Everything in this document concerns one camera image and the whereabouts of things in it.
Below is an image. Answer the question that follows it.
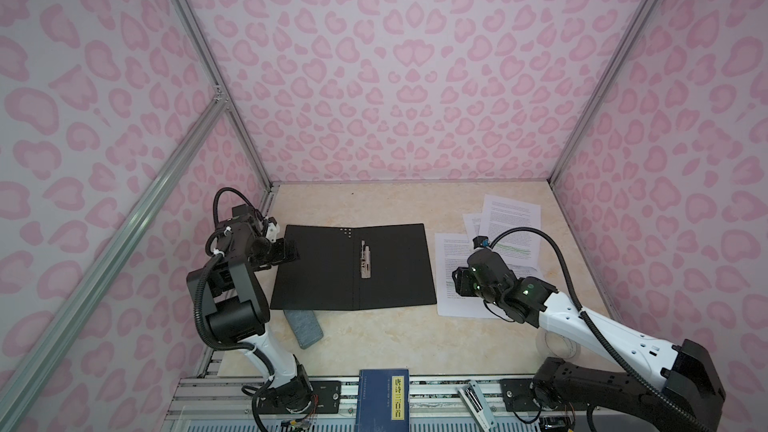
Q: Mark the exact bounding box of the printed paper sheet top highlighted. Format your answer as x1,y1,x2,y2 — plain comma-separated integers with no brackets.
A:
479,194,541,268

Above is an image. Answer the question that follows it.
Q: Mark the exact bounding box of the teal folder with black inside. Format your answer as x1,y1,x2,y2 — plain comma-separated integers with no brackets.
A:
270,223,437,311

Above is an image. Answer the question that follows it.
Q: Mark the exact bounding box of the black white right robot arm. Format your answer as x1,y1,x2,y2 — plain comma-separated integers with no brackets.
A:
452,248,726,431

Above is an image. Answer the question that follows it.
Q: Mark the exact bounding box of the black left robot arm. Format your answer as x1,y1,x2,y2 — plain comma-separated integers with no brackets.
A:
186,203,314,413

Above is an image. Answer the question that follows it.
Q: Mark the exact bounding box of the printed paper sheet bottom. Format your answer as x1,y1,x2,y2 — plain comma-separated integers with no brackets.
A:
435,233,499,319

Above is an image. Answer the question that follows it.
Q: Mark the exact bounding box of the grey sponge eraser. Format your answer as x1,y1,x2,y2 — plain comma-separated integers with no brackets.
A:
284,310,324,350

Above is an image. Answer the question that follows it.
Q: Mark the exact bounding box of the white tape roll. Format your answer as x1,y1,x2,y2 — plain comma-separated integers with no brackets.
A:
536,329,581,361

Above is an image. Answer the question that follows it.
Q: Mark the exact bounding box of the blue book yellow label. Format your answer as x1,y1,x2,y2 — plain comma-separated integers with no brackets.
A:
355,369,410,432

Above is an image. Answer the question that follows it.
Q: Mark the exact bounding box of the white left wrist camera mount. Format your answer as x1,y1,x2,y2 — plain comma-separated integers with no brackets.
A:
264,217,280,243

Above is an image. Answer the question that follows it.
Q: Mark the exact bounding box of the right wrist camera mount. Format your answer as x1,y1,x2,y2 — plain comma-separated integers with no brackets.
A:
473,236,489,249

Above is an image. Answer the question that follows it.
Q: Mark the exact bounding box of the white clip on rail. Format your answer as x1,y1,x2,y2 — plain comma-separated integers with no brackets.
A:
457,380,496,432

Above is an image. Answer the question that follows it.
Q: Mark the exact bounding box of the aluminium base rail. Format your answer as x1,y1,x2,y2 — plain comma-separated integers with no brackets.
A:
161,373,679,432

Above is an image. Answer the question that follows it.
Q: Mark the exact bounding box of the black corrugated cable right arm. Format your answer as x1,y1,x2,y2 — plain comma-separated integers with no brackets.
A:
488,226,715,432

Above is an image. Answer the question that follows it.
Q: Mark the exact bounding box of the aluminium diagonal frame bar left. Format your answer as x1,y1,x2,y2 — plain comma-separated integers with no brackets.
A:
1,99,226,431

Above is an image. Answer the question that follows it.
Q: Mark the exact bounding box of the aluminium frame post left rear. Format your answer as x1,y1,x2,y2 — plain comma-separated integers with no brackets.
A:
169,0,273,191

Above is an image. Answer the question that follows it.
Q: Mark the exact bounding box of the aluminium frame post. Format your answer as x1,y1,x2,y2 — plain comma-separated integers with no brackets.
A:
169,0,273,191
547,0,663,190

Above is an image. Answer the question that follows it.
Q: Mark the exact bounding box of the aluminium frame post right rear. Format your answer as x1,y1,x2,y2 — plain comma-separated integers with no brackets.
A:
547,0,663,190

